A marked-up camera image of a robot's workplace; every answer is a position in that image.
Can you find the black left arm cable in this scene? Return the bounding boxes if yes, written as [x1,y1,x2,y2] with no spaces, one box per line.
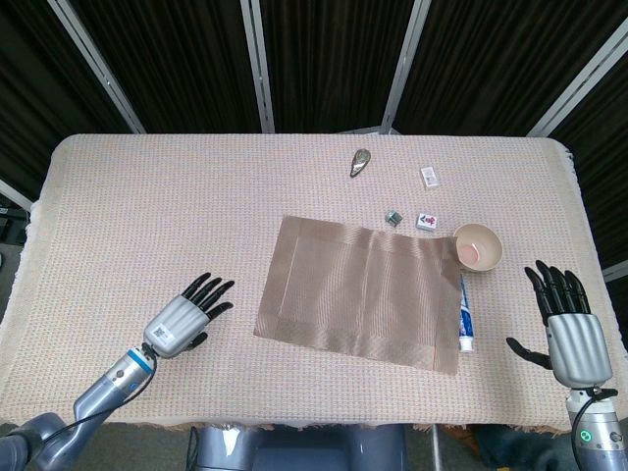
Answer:
[28,347,158,471]

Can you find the white red-printed mahjong tile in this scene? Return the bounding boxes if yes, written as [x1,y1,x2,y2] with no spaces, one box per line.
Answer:
[414,212,442,234]

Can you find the brown woven placemat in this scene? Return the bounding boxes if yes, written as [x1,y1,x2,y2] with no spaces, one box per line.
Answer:
[252,214,465,378]

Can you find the blue white toothpaste tube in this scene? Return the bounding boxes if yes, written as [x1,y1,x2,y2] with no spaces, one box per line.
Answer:
[456,273,476,353]

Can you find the beige woven tablecloth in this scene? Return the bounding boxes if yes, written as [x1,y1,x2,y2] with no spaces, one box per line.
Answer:
[0,131,628,438]

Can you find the dark pleated screen panel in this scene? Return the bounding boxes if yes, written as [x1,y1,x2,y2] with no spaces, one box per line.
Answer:
[551,53,628,274]
[259,0,418,133]
[394,0,628,136]
[68,0,264,134]
[0,0,136,202]

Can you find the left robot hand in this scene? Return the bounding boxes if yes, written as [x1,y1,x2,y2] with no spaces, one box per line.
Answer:
[141,272,236,359]

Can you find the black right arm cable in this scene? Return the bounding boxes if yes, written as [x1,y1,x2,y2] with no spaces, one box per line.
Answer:
[571,390,619,471]

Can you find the grey robot torso base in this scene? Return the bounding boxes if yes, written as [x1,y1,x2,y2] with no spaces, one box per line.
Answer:
[188,424,408,471]

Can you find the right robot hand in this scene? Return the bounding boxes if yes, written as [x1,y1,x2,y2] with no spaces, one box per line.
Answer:
[505,259,614,392]

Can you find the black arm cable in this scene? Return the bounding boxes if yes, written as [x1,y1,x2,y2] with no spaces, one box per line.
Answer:
[28,347,158,471]
[571,390,619,471]

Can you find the light brown bowl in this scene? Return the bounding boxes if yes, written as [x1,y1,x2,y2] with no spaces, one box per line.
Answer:
[451,223,504,273]

